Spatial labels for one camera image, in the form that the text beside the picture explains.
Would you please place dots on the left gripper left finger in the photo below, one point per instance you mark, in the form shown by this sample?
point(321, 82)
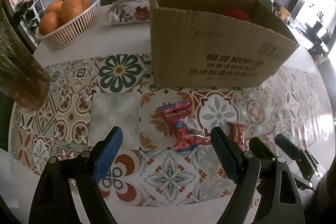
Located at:
point(53, 201)

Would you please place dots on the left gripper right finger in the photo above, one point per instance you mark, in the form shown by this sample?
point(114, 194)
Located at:
point(244, 169)

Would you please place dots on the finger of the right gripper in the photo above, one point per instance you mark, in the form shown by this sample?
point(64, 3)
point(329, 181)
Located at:
point(306, 162)
point(262, 152)

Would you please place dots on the small red candy packet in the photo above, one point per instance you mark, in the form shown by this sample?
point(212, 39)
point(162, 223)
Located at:
point(237, 134)

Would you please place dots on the red snack packet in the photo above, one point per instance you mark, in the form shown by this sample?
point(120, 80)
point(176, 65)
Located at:
point(179, 117)

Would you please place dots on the red pompom green plush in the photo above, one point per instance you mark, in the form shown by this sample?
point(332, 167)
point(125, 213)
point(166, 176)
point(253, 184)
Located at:
point(237, 14)

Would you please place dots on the dark side chair right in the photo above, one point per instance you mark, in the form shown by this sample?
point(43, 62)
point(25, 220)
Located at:
point(328, 73)

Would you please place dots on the patterned tablecloth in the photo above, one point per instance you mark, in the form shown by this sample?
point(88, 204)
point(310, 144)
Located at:
point(103, 80)

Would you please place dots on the glass vase with water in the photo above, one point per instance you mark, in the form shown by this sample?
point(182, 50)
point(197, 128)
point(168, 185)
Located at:
point(22, 77)

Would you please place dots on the brown cardboard box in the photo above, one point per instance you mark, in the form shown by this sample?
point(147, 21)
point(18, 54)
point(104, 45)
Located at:
point(193, 45)

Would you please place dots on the orange fruit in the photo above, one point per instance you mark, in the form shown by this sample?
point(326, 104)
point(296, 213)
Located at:
point(49, 23)
point(54, 7)
point(85, 4)
point(70, 9)

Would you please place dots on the white basket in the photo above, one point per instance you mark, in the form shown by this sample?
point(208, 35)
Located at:
point(68, 33)

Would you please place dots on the white shoe rack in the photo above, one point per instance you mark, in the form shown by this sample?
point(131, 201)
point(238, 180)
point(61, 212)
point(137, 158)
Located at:
point(29, 13)

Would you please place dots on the floral tissue box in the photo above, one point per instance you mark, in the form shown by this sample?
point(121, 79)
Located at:
point(128, 12)

